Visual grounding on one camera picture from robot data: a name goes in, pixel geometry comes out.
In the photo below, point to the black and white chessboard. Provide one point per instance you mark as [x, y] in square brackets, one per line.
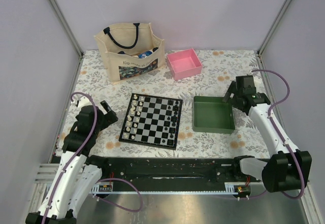
[151, 122]

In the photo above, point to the right aluminium frame post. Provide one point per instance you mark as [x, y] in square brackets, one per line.
[285, 6]

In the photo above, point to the cream canvas tote bag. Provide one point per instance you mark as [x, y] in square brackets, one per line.
[119, 44]

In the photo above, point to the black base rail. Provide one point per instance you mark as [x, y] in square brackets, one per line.
[171, 175]

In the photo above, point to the green plastic tray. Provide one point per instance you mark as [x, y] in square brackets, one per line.
[212, 115]

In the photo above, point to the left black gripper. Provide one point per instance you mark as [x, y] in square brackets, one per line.
[109, 118]

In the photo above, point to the blue white carton in bag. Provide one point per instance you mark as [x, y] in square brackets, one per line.
[147, 53]

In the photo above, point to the pink plastic box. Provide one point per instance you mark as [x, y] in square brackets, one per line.
[183, 64]

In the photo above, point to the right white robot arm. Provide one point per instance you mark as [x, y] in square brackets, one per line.
[288, 167]

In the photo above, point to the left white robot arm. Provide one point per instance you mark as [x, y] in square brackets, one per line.
[77, 171]

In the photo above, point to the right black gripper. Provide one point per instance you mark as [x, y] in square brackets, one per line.
[232, 89]

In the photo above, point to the floral table mat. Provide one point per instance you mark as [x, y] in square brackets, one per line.
[219, 69]

